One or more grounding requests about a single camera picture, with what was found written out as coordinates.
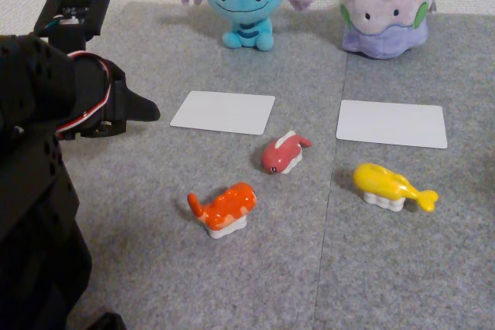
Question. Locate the orange shrimp sushi figure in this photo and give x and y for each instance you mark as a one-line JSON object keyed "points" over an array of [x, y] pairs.
{"points": [[228, 206]]}

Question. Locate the yellow egg sushi figure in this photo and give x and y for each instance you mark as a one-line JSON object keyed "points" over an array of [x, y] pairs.
{"points": [[381, 184]]}

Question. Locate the red tuna sushi figure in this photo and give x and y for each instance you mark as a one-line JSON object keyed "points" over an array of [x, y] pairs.
{"points": [[282, 154]]}

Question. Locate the purple Goomy plush toy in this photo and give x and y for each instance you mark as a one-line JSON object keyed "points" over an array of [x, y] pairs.
{"points": [[386, 17]]}

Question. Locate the white rectangular card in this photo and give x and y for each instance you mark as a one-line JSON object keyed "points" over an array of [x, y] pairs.
{"points": [[224, 113], [391, 124]]}

